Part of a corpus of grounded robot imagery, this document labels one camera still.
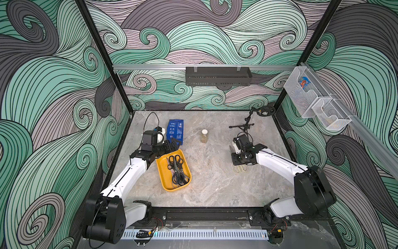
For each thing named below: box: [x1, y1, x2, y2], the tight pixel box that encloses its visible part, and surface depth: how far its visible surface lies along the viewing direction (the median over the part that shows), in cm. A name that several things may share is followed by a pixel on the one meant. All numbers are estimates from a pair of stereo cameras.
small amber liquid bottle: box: [200, 129, 209, 144], surface depth 99 cm
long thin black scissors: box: [167, 158, 190, 181], surface depth 91 cm
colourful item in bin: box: [298, 76, 311, 90], surface depth 87 cm
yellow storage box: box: [155, 148, 192, 192], surface depth 89 cm
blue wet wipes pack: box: [166, 119, 184, 146], surface depth 106 cm
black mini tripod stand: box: [228, 105, 276, 133], surface depth 98 cm
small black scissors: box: [178, 172, 190, 187], surface depth 85 cm
